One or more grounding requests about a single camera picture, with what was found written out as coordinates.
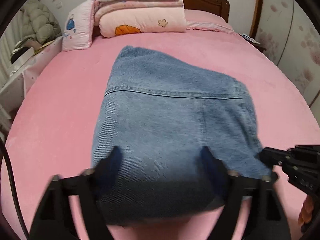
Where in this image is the blue denim jacket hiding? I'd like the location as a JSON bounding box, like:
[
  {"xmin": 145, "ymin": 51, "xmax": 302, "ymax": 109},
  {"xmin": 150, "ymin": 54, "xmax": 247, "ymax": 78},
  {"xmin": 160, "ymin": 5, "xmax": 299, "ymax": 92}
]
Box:
[{"xmin": 92, "ymin": 46, "xmax": 271, "ymax": 225}]

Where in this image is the person's right hand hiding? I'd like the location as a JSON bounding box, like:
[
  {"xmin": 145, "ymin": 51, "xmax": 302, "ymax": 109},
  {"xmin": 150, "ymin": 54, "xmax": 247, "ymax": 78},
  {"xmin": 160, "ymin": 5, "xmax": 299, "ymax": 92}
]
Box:
[{"xmin": 298, "ymin": 196, "xmax": 314, "ymax": 226}]

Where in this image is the pink plush bed blanket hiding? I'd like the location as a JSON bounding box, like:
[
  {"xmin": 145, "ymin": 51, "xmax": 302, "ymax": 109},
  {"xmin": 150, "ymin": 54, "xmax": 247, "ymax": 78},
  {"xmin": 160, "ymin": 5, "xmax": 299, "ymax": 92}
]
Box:
[{"xmin": 6, "ymin": 30, "xmax": 319, "ymax": 226}]

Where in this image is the dark wooden nightstand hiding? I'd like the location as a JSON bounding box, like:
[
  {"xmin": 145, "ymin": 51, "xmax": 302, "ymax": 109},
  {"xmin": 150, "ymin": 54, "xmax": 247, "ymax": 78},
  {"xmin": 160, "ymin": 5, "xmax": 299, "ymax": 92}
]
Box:
[{"xmin": 240, "ymin": 34, "xmax": 266, "ymax": 53}]

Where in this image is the white bedside desk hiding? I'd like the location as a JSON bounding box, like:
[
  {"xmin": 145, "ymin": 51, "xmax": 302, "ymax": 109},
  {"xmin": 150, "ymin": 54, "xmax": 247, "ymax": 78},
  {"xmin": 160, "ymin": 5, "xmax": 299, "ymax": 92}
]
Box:
[{"xmin": 1, "ymin": 37, "xmax": 62, "ymax": 113}]

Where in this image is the pink cartoon pillow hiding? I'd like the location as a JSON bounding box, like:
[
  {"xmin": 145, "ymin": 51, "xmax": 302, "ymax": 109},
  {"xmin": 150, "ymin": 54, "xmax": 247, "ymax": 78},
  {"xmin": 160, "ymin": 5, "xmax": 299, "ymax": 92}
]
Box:
[{"xmin": 62, "ymin": 0, "xmax": 95, "ymax": 51}]

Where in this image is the brown wooden headboard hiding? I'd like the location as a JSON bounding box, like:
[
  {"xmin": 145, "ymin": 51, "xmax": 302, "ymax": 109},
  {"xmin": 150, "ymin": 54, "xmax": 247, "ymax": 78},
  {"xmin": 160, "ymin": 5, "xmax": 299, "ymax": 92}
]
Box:
[{"xmin": 183, "ymin": 0, "xmax": 230, "ymax": 23}]

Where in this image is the beige puffer jacket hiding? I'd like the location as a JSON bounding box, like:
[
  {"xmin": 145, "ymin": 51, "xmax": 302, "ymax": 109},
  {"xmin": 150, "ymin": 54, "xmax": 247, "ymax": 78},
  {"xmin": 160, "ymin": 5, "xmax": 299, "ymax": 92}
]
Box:
[{"xmin": 21, "ymin": 0, "xmax": 62, "ymax": 44}]

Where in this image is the folded pink quilt stack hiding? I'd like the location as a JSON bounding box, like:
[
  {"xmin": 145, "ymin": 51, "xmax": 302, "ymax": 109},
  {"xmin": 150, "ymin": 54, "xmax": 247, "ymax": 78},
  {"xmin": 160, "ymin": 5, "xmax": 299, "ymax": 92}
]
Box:
[{"xmin": 93, "ymin": 0, "xmax": 187, "ymax": 38}]

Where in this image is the black cable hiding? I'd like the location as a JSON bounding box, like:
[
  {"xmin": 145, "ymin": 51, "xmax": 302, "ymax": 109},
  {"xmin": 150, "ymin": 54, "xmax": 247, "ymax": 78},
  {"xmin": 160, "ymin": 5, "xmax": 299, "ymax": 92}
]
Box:
[{"xmin": 0, "ymin": 137, "xmax": 30, "ymax": 240}]

